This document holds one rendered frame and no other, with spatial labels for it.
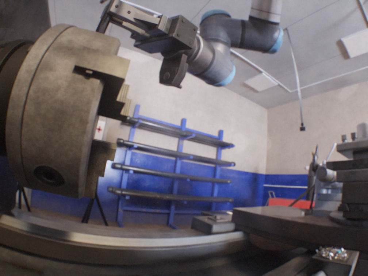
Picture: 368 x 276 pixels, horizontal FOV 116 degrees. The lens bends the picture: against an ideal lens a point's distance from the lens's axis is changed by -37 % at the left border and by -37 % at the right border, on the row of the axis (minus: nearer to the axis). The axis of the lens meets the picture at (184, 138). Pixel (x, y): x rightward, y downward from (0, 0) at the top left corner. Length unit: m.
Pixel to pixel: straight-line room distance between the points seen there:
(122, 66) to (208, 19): 0.38
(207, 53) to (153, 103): 3.29
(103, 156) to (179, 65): 0.22
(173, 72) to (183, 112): 3.54
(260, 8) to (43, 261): 0.83
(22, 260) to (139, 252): 0.31
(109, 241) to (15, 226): 0.23
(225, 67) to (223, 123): 4.04
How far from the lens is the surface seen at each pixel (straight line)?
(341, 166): 0.51
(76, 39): 0.22
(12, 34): 0.35
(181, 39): 0.32
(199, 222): 0.68
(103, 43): 0.22
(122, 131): 3.38
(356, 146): 0.51
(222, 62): 0.45
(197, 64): 0.39
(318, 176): 0.93
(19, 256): 0.54
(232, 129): 4.66
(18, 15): 0.38
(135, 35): 0.37
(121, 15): 0.31
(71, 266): 0.51
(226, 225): 0.66
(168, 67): 0.38
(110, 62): 0.18
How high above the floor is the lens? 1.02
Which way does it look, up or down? 12 degrees up
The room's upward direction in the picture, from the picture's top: 8 degrees clockwise
